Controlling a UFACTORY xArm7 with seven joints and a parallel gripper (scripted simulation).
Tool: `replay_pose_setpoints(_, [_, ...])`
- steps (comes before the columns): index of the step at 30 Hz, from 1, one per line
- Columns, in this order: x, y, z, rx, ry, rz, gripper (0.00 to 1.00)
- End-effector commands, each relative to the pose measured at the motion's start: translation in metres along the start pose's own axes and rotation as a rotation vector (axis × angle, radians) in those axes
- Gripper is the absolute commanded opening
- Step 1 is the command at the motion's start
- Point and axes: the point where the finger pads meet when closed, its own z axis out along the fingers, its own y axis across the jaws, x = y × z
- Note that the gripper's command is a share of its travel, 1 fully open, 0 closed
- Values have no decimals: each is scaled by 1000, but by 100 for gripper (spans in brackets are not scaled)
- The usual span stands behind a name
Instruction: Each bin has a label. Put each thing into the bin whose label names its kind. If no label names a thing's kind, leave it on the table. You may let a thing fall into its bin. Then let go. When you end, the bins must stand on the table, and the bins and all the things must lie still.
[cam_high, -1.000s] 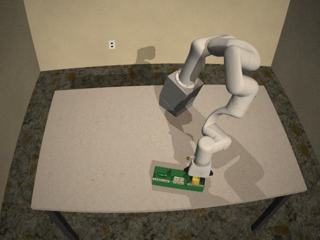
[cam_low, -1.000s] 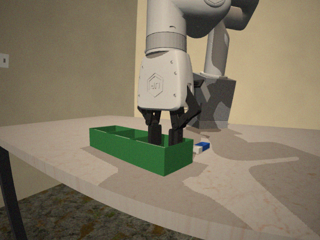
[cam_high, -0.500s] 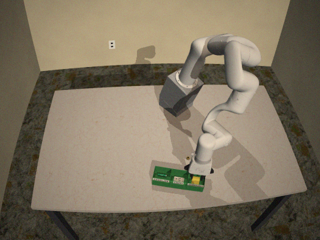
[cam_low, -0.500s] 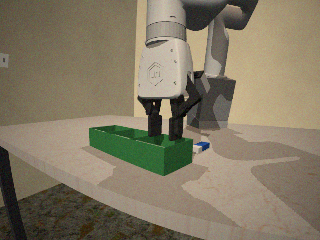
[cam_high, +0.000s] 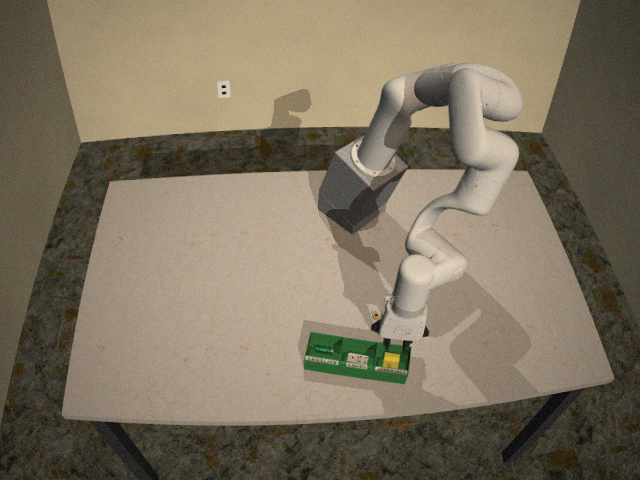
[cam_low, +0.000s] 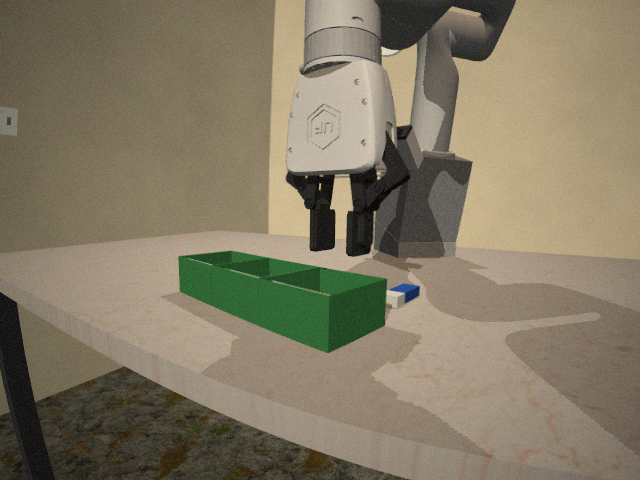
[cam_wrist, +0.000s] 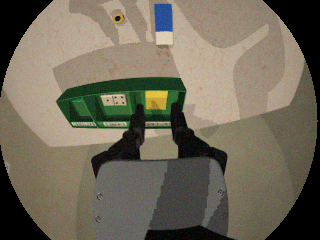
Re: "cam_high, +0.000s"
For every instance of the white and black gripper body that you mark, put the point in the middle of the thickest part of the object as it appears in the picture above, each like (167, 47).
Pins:
(393, 326)

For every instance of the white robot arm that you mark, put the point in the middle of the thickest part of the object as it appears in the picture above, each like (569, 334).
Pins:
(490, 157)

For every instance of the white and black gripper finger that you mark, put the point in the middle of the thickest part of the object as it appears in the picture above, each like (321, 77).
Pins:
(407, 343)
(375, 328)

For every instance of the green divided tray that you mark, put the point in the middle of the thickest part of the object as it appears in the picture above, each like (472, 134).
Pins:
(323, 362)

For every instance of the white domino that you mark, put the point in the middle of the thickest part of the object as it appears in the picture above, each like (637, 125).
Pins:
(356, 358)

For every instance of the yellow block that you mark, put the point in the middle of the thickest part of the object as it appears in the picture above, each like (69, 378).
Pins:
(391, 360)

